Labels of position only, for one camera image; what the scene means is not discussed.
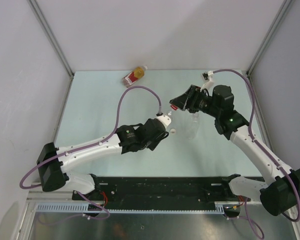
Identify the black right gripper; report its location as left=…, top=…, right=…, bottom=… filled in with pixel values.
left=170, top=84, right=221, bottom=118

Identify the white QR-code bottle cap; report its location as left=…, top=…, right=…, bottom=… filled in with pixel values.
left=170, top=128, right=177, bottom=135

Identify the clear unlabelled plastic bottle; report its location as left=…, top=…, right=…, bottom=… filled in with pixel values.
left=184, top=112, right=200, bottom=140

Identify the yellow tea bottle red label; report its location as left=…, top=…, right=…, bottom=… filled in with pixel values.
left=122, top=65, right=148, bottom=88

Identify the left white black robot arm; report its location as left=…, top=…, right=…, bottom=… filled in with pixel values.
left=36, top=115, right=172, bottom=200

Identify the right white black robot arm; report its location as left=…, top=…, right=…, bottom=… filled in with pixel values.
left=169, top=85, right=300, bottom=216

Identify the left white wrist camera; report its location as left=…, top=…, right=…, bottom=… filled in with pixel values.
left=156, top=114, right=172, bottom=129

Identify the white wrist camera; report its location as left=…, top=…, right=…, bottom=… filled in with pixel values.
left=156, top=114, right=172, bottom=129
left=200, top=70, right=215, bottom=91

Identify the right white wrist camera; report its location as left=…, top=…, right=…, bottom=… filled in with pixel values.
left=200, top=70, right=215, bottom=91

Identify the black mounting base rail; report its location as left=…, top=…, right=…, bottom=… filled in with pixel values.
left=85, top=176, right=260, bottom=206

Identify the grey slotted cable duct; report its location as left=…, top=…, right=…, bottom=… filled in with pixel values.
left=35, top=201, right=225, bottom=215

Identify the right aluminium frame post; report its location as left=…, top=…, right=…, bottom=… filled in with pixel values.
left=246, top=0, right=295, bottom=77

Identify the aluminium frame post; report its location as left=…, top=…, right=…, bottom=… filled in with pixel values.
left=246, top=0, right=295, bottom=77
left=27, top=0, right=74, bottom=78

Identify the left aluminium frame post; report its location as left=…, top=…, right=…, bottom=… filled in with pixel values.
left=27, top=0, right=74, bottom=78

